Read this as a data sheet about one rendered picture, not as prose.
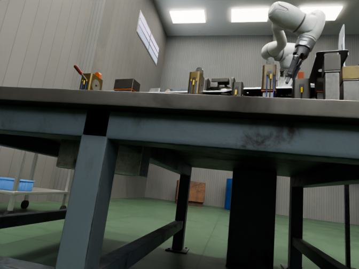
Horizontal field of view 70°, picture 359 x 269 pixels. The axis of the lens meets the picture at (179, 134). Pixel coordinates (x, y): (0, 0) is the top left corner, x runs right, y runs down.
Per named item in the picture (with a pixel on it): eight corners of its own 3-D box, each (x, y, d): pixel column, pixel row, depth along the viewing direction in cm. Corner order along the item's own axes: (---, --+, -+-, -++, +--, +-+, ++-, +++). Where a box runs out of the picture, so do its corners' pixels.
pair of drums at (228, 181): (248, 211, 816) (250, 181, 835) (251, 214, 698) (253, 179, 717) (224, 207, 832) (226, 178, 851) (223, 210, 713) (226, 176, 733)
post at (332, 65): (324, 134, 83) (324, 54, 89) (321, 137, 88) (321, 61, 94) (341, 135, 82) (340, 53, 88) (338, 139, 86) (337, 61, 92)
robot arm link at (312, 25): (309, 47, 138) (288, 37, 137) (320, 22, 139) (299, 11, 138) (322, 40, 128) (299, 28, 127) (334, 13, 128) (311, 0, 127)
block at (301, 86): (290, 143, 100) (293, 76, 105) (289, 148, 110) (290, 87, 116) (311, 144, 97) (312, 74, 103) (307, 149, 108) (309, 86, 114)
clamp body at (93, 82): (64, 132, 139) (77, 71, 147) (82, 138, 152) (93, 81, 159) (76, 133, 136) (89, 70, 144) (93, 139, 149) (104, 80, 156)
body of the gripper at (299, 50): (295, 53, 138) (289, 68, 138) (294, 44, 131) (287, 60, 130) (310, 55, 134) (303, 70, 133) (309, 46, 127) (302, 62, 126)
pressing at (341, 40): (343, 88, 116) (342, 22, 122) (337, 97, 126) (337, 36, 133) (345, 88, 115) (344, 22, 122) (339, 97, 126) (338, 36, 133)
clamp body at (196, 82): (178, 139, 118) (186, 69, 125) (186, 143, 129) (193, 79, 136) (192, 139, 115) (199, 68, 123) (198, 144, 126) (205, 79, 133)
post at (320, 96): (315, 145, 100) (316, 77, 106) (313, 147, 104) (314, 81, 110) (330, 145, 98) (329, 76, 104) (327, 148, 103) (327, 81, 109)
